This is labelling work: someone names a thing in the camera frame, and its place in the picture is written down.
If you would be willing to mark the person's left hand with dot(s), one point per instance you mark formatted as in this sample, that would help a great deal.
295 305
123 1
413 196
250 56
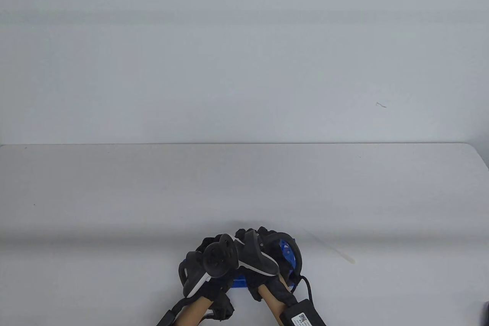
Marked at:
217 287

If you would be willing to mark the person's left forearm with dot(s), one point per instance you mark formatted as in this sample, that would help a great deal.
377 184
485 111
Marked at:
195 312

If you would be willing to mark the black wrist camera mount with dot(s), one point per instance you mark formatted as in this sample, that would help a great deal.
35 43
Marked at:
224 310

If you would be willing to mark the blue test tube rack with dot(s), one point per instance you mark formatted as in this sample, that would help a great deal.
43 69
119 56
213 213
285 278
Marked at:
287 253

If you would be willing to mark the clear plastic transfer pipette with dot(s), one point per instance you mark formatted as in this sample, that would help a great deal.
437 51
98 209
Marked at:
345 257

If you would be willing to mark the black white handheld controller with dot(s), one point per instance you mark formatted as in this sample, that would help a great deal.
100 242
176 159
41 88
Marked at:
256 255
216 263

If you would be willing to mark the person's right hand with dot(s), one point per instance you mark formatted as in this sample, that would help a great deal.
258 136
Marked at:
254 284

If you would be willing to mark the person's right forearm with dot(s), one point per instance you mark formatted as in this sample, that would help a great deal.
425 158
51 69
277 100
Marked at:
272 297

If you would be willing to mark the black box with white label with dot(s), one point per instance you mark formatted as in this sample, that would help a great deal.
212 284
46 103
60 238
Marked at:
305 312

